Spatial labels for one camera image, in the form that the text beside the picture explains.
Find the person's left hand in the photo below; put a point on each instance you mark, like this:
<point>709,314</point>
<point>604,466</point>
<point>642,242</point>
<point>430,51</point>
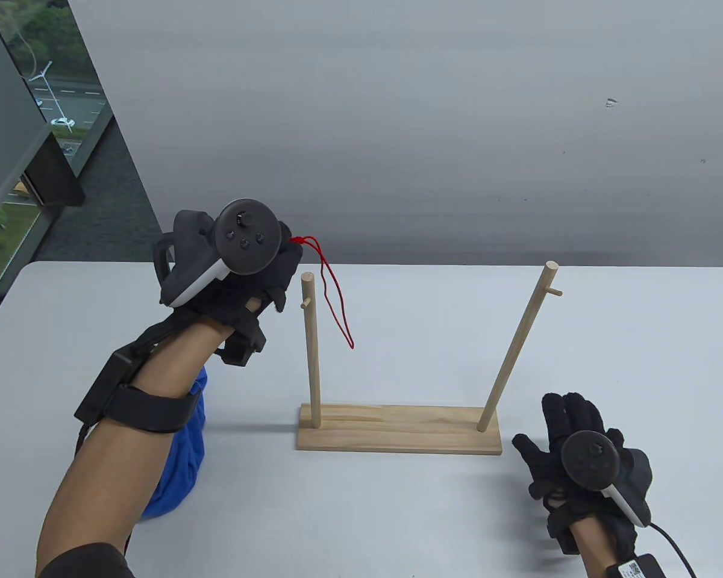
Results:
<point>288,265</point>

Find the person's right hand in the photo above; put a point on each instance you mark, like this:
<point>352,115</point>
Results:
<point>578,412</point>

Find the wooden rack with posts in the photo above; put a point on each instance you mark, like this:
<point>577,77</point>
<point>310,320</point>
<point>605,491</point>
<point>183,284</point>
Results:
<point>397,433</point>

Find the blue towel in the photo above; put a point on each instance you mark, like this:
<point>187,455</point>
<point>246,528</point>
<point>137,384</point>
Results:
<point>184,457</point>

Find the person's left forearm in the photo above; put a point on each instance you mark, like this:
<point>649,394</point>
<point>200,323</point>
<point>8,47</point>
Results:
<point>96,475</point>

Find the black hand controller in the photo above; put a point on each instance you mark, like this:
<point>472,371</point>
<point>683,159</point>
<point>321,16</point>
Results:
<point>247,235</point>
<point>587,457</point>

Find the labelled black wrist box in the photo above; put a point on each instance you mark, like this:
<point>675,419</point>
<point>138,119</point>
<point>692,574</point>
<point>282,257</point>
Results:
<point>635,569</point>

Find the glass window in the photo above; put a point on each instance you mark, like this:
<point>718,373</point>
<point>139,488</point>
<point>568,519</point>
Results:
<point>60,102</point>

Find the grey column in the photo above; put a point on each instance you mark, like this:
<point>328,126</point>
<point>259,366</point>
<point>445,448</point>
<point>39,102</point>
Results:
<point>0,120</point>

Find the black shirt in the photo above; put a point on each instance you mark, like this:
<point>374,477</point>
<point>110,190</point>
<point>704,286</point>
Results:
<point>84,563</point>

